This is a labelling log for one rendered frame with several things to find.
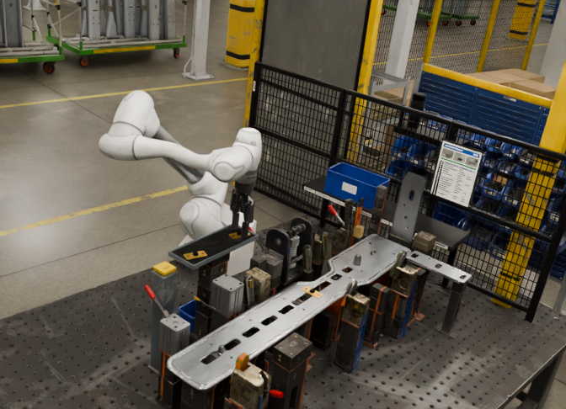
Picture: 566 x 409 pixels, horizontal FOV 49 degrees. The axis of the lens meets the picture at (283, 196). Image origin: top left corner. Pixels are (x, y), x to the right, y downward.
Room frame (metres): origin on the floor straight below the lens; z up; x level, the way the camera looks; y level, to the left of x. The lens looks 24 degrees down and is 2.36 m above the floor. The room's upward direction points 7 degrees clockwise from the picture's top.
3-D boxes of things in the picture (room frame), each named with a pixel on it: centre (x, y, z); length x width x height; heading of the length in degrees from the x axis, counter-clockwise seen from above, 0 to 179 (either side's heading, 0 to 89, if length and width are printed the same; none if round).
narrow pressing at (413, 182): (2.70, -0.60, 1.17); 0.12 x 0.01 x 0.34; 55
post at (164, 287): (1.90, 0.39, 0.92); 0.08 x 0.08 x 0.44; 55
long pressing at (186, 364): (2.09, -0.16, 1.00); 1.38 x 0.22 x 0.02; 145
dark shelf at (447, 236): (2.96, -0.52, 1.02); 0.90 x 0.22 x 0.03; 55
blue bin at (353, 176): (3.06, -0.38, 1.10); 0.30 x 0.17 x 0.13; 57
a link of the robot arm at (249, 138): (2.20, 0.16, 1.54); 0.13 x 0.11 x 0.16; 165
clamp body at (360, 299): (2.06, -0.34, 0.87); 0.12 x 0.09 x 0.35; 55
